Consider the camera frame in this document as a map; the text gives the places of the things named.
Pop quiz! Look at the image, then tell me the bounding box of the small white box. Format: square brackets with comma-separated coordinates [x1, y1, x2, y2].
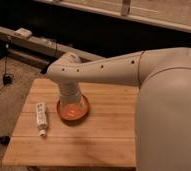
[14, 28, 32, 38]

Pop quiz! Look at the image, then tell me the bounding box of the long grey metal beam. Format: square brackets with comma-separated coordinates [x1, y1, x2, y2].
[0, 26, 102, 61]

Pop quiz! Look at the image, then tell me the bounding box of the black cable with plug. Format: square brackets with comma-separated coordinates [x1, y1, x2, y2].
[0, 36, 15, 99]

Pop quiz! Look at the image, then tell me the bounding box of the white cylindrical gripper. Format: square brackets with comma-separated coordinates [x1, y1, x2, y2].
[58, 83, 81, 106]

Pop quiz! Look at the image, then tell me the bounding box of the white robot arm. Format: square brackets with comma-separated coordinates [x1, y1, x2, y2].
[45, 47, 191, 171]

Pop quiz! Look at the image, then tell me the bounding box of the orange ceramic bowl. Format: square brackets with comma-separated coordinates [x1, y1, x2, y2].
[57, 95, 89, 121]

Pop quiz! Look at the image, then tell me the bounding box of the white labelled bottle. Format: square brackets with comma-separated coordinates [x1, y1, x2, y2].
[36, 102, 48, 136]

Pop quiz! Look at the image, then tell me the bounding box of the light wooden shelf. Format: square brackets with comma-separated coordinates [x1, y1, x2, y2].
[36, 0, 191, 33]

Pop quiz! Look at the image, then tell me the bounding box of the wooden table board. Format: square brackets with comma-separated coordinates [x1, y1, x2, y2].
[3, 79, 138, 167]

